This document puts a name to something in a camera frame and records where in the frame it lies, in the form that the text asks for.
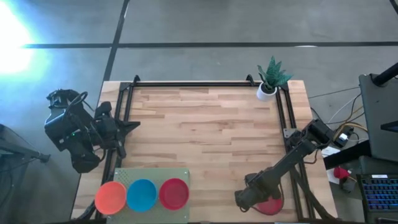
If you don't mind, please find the red plastic mini bowl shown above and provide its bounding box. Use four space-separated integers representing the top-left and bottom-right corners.
159 177 190 212
255 195 284 216

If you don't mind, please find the grey metal stand base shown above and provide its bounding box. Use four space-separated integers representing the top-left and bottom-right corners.
358 73 398 162

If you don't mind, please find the blue plastic mini bowl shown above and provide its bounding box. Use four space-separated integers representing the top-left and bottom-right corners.
126 179 159 213

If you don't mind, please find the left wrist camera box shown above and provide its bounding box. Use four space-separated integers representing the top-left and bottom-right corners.
94 101 113 119

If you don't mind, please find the laptop with backlit keyboard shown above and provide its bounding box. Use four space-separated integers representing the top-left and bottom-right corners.
356 173 398 223

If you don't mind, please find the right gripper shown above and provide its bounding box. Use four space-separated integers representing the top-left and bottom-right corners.
245 169 282 202

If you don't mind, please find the black tripod stand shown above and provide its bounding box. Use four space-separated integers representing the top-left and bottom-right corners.
0 136 51 164

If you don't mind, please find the snake plant in white pot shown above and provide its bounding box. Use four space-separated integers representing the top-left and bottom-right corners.
256 55 294 103

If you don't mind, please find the green perforated metal shelf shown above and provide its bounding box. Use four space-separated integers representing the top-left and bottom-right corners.
107 167 191 224

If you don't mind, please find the orange plastic mini bowl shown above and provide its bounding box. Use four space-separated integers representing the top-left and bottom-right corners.
94 181 127 216

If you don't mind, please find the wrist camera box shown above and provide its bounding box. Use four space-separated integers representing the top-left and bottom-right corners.
94 101 113 119
234 188 259 213

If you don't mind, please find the black power box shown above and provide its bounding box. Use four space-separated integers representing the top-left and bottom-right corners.
333 125 356 147

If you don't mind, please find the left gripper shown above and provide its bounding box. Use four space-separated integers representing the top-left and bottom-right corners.
95 117 141 147

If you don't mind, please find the black stand pole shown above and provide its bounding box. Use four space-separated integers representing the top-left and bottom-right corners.
372 61 398 87

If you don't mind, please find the thin grey floor cable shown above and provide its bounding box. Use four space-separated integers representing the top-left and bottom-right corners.
309 86 361 100

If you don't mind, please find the white paper sheet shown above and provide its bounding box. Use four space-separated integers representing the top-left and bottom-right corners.
321 145 341 158
325 169 343 185

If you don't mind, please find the red emergency stop button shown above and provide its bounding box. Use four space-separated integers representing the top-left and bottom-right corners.
333 166 351 180

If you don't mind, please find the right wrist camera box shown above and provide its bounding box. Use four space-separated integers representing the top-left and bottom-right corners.
234 188 259 213

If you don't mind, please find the black desk bar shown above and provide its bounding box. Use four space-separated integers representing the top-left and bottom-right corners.
323 139 373 170

